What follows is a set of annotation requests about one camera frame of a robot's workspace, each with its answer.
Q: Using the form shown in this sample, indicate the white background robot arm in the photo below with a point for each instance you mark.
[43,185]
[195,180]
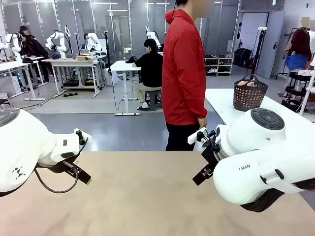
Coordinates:
[57,41]
[12,44]
[94,43]
[153,37]

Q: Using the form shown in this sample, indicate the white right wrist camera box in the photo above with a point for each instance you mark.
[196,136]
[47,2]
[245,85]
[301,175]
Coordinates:
[195,135]

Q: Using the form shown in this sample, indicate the black perforated plastic basket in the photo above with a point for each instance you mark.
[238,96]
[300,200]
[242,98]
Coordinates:
[249,97]

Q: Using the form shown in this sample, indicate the black tripod pole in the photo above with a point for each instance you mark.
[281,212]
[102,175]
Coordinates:
[259,49]

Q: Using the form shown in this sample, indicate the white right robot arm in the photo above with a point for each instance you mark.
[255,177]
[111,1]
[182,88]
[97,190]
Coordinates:
[258,157]

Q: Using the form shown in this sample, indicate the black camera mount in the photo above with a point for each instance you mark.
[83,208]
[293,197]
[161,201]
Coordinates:
[80,138]
[208,141]

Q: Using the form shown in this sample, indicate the person's right forearm red sleeve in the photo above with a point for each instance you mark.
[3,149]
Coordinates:
[198,108]

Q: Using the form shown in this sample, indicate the grey stool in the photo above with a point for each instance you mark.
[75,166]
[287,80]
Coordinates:
[153,99]

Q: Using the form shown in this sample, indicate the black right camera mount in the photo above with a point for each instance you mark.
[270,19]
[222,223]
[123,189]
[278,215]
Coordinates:
[208,141]

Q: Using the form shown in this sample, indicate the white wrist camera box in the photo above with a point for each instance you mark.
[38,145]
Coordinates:
[195,135]
[83,135]

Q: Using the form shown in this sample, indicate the white step ladder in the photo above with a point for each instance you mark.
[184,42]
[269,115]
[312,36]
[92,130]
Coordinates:
[307,96]

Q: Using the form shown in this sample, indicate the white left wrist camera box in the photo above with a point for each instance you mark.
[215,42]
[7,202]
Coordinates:
[83,135]

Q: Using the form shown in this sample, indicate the brown cardboard box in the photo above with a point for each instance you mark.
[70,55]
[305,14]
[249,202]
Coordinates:
[84,58]

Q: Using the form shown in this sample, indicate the person in red jacket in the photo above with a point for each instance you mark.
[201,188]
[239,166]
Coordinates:
[183,73]

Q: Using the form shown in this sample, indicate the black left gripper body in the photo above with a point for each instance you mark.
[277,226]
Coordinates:
[59,168]

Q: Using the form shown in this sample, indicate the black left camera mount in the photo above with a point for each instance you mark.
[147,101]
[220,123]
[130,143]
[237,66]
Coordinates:
[80,138]

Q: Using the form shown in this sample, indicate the wooden shoe rack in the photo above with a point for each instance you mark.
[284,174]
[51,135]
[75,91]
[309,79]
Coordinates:
[219,66]

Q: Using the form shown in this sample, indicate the black office chair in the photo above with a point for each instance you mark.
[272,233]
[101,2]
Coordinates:
[3,102]

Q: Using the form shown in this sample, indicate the seated person in black shirt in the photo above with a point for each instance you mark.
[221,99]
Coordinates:
[148,71]

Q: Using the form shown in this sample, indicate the white desk with green light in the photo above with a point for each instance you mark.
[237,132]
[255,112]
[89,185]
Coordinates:
[22,66]

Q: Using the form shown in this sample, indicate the person in black cap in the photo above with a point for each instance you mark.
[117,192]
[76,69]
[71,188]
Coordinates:
[32,49]

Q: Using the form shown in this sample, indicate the blue cloth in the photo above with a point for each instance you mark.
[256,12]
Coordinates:
[296,61]

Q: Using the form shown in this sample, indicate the seated person in blue shirt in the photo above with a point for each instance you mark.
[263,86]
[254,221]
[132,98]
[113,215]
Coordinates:
[85,41]

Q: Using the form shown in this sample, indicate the white standing desk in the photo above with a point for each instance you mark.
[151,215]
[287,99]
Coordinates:
[124,73]

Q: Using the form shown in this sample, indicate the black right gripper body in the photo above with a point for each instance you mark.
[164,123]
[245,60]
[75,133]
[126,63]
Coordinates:
[212,157]

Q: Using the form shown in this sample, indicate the black luggage bag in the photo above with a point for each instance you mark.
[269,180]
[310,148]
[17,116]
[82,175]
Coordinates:
[242,57]

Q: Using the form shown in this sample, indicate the dark red hanging coat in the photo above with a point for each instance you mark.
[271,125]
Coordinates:
[299,43]

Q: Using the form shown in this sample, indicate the person's right hand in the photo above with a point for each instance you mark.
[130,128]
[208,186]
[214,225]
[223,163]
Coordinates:
[203,122]

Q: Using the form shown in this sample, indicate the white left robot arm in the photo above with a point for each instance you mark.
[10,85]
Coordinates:
[24,142]

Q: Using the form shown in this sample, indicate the black trolley cart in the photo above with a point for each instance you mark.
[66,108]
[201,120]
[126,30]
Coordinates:
[295,91]

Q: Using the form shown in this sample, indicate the white side table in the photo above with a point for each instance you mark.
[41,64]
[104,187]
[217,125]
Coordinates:
[221,103]

